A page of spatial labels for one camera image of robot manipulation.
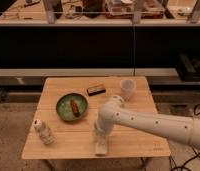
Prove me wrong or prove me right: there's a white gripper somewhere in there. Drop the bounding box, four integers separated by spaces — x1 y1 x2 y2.
94 120 111 144

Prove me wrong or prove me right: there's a white sponge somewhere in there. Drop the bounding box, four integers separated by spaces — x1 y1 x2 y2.
95 140 108 156

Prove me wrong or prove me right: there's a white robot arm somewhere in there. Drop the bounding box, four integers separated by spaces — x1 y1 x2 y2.
95 95 200 150

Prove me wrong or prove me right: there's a brown bottle in bowl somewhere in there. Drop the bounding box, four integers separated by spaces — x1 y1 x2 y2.
70 100 80 117

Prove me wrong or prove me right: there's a wooden table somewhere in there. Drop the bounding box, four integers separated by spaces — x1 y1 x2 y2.
21 76 172 171

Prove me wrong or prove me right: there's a brown rectangular eraser block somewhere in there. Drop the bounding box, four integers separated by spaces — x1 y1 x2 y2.
87 85 106 96

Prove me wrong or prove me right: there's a green bowl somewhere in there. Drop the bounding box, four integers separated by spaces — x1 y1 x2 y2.
56 93 88 122

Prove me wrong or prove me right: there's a clear plastic cup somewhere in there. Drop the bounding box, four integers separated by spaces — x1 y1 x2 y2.
120 79 136 100

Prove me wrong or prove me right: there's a white plastic bottle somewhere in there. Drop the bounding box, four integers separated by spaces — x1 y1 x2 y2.
33 119 54 145

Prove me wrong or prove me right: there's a black box on shelf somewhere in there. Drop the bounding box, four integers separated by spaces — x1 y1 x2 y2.
175 54 200 82

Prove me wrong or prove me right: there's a black floor cable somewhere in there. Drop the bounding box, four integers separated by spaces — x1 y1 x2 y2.
168 103 200 171

